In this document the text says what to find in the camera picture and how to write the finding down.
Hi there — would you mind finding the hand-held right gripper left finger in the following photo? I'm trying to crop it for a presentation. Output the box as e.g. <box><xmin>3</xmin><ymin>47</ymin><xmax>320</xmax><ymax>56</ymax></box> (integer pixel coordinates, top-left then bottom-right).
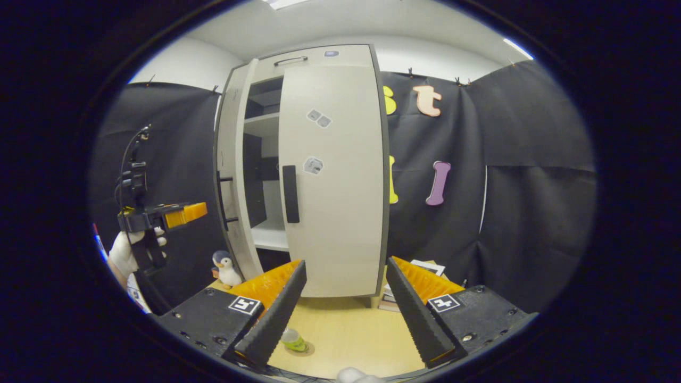
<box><xmin>157</xmin><ymin>259</ymin><xmax>308</xmax><ymax>369</ymax></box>

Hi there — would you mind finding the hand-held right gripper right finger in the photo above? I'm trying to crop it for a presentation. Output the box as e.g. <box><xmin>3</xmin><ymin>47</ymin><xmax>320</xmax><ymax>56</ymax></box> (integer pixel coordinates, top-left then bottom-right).
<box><xmin>386</xmin><ymin>256</ymin><xmax>539</xmax><ymax>369</ymax></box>

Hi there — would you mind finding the green label plastic bottle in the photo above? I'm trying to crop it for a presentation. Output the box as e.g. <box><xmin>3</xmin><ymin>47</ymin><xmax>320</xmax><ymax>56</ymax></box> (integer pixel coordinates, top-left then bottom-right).
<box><xmin>280</xmin><ymin>328</ymin><xmax>309</xmax><ymax>353</ymax></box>

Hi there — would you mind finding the round brown coaster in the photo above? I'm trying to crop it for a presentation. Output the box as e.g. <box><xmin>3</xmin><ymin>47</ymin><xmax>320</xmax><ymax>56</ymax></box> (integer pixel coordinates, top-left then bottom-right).
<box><xmin>285</xmin><ymin>340</ymin><xmax>316</xmax><ymax>357</ymax></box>

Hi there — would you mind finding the white cabinet door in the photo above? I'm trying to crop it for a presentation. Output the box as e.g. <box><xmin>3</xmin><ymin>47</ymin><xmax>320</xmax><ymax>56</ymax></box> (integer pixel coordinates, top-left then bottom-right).
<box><xmin>278</xmin><ymin>64</ymin><xmax>391</xmax><ymax>298</ymax></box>
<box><xmin>214</xmin><ymin>59</ymin><xmax>264</xmax><ymax>281</ymax></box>

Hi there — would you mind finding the white and grey cabinet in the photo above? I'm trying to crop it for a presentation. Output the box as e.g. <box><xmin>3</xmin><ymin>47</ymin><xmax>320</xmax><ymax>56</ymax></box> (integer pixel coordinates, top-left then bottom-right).
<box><xmin>214</xmin><ymin>44</ymin><xmax>392</xmax><ymax>309</ymax></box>

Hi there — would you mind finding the white cabinet drawer front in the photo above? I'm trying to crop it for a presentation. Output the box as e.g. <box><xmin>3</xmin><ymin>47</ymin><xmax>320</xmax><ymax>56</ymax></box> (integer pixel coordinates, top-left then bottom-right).
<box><xmin>255</xmin><ymin>45</ymin><xmax>373</xmax><ymax>72</ymax></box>

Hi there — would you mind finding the stacked book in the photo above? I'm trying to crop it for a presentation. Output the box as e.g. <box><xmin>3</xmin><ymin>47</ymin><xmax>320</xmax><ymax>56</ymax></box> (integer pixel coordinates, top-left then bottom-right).
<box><xmin>379</xmin><ymin>285</ymin><xmax>403</xmax><ymax>313</ymax></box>

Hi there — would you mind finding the penguin plush toy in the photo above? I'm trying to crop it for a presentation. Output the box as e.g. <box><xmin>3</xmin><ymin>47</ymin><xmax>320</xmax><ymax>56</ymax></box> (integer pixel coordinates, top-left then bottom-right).
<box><xmin>212</xmin><ymin>250</ymin><xmax>243</xmax><ymax>290</ymax></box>

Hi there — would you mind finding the black backdrop cloth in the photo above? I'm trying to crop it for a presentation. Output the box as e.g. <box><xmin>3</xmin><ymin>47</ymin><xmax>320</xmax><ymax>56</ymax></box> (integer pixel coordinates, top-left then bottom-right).
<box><xmin>88</xmin><ymin>60</ymin><xmax>597</xmax><ymax>314</ymax></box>

